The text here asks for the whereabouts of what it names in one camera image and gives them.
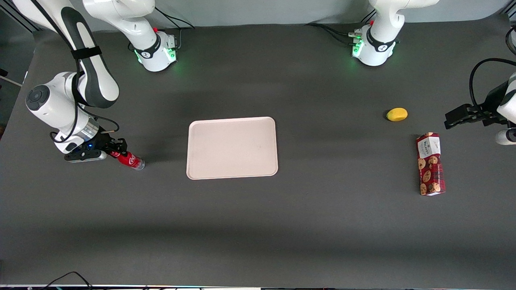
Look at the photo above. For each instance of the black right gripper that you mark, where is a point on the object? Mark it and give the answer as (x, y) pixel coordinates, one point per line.
(105, 142)

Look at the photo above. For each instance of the red coke bottle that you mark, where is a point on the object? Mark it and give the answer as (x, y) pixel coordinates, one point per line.
(132, 160)

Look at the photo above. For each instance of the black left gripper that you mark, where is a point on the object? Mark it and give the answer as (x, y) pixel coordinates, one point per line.
(489, 105)

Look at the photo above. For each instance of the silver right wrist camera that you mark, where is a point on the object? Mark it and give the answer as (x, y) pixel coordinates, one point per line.
(84, 155)

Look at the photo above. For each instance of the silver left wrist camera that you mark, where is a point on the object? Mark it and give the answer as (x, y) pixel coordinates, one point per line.
(506, 137)

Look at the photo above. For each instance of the yellow lemon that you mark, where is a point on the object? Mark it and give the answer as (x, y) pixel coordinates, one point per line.
(397, 114)

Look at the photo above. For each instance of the red cookie box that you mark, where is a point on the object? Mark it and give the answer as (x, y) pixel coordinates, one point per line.
(430, 165)

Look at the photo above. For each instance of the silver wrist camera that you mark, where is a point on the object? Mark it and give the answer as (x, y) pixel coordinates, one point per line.
(506, 137)
(84, 155)

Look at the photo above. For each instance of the beige plastic tray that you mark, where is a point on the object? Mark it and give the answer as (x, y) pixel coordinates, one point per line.
(231, 148)

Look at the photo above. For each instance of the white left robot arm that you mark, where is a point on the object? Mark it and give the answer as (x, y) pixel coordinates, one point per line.
(381, 36)

